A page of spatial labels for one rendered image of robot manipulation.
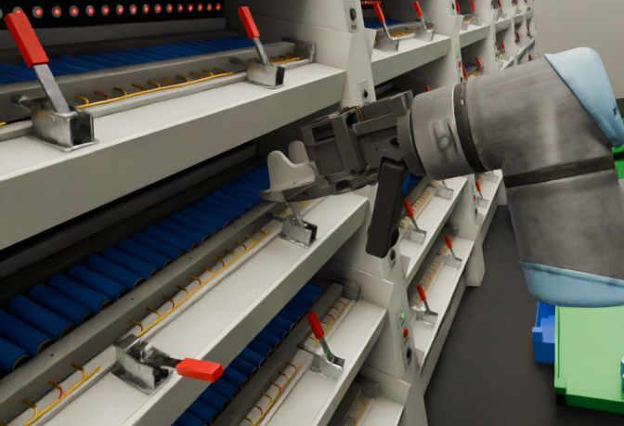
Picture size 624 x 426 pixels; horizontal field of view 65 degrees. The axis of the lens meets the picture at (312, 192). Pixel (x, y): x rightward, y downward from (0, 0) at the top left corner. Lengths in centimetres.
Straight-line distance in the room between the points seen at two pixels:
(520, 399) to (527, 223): 77
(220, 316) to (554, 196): 32
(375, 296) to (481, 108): 46
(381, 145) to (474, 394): 79
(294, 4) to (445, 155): 38
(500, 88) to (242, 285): 32
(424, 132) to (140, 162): 25
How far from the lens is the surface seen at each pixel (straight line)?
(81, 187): 37
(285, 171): 56
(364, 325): 80
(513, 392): 121
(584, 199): 45
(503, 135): 46
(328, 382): 70
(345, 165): 52
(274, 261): 57
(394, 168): 51
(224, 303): 51
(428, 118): 47
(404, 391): 93
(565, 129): 45
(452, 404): 118
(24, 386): 42
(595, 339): 125
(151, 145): 41
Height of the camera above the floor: 77
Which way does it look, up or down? 16 degrees down
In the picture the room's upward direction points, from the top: 12 degrees counter-clockwise
